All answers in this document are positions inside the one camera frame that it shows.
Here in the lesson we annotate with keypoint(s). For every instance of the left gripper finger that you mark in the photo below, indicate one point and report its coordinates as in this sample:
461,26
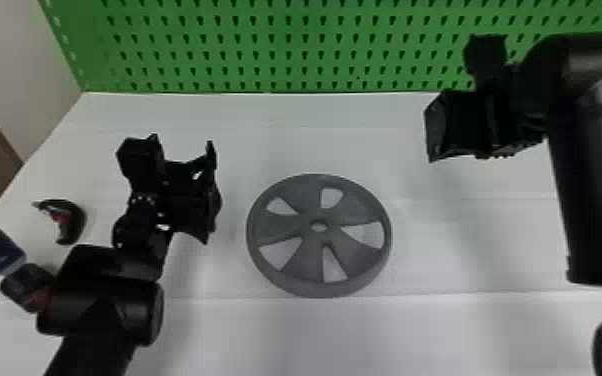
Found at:
209,215
208,160

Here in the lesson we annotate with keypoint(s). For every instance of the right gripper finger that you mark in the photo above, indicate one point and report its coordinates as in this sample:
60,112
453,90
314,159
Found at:
492,128
450,126

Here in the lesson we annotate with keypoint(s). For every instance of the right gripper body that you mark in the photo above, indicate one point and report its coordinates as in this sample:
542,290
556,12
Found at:
526,118

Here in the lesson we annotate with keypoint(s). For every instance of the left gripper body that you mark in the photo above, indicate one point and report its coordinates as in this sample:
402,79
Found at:
177,197

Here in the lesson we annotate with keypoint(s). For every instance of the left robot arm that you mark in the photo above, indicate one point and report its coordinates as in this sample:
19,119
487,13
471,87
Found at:
100,311

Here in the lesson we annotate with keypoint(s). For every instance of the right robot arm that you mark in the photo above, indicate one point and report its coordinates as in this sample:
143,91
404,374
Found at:
595,184

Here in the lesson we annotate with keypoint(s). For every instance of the grey wheel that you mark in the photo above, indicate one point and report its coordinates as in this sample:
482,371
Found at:
351,212

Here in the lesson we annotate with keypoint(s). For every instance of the black red curved tool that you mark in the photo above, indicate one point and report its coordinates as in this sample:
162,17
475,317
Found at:
67,220

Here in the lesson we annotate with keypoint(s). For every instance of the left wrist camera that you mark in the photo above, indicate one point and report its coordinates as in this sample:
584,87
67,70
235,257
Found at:
141,160

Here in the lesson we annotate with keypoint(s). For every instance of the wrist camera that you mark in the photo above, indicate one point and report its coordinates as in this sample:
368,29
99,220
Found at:
141,160
484,58

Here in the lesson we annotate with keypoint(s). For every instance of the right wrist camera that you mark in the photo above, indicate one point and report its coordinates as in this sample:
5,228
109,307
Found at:
484,58

